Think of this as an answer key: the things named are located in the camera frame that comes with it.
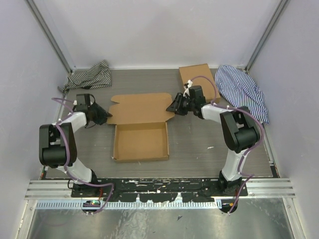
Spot aluminium rail frame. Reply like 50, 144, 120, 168
25, 178, 295, 202

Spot blue white striped cloth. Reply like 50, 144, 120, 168
215, 65, 269, 124

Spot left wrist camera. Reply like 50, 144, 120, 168
74, 94, 95, 112

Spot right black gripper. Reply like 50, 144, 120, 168
166, 93, 195, 116

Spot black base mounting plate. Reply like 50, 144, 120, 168
67, 178, 248, 203

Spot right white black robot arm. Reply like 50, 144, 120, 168
166, 93, 262, 197

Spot folded brown cardboard box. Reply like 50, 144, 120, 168
179, 63, 221, 103

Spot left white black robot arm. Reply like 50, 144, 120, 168
39, 100, 114, 198

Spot perforated cable duct strip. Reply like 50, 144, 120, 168
35, 199, 222, 210

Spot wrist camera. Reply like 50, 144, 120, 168
74, 94, 95, 112
183, 80, 206, 105

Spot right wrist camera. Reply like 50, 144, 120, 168
183, 80, 206, 105

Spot grey striped cloth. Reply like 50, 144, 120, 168
57, 60, 112, 95

